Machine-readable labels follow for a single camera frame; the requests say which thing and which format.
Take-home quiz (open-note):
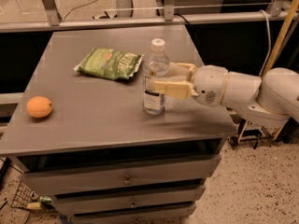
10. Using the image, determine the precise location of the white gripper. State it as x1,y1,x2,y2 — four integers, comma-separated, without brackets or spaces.
150,63,229,107

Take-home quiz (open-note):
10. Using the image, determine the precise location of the clear blue-labelled plastic bottle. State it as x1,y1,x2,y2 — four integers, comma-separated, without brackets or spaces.
143,38,170,115

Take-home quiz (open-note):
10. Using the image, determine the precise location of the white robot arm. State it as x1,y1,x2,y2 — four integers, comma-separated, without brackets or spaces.
149,63,299,128

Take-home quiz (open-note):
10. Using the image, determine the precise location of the green chip bag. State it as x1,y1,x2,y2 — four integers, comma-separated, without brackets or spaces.
74,49,143,80

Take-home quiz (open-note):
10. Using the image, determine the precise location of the grey metal railing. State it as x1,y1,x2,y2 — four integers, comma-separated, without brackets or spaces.
0,0,292,33

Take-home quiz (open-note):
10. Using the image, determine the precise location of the grey drawer cabinet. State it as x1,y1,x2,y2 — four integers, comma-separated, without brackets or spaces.
0,25,235,224

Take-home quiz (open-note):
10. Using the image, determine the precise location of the orange fruit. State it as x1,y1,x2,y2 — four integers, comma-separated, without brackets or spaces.
26,96,52,119

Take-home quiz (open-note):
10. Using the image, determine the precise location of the black cable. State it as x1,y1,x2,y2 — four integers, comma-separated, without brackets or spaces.
175,13,206,63

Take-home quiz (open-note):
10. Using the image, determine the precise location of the white cable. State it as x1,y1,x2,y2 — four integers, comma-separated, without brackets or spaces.
257,9,273,77

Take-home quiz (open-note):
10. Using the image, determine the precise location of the yellow metal cart frame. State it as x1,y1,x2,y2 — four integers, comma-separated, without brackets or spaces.
232,0,299,148

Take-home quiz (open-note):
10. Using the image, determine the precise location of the wire basket on floor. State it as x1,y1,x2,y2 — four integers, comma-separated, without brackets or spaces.
11,182,53,211

